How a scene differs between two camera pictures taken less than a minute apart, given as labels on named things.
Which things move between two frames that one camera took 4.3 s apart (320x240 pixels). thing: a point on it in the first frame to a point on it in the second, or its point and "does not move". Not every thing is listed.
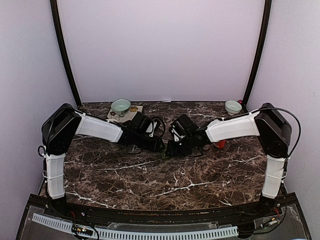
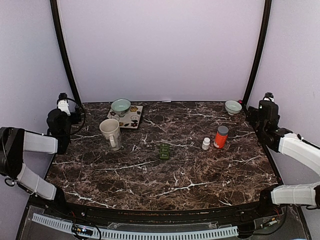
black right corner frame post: [266, 32] does not move
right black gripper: [172, 151] to [251, 114]
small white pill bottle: [206, 147] does not move
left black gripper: [155, 145] to [76, 116]
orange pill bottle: [221, 144] does not move
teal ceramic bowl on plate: [120, 106] does not move
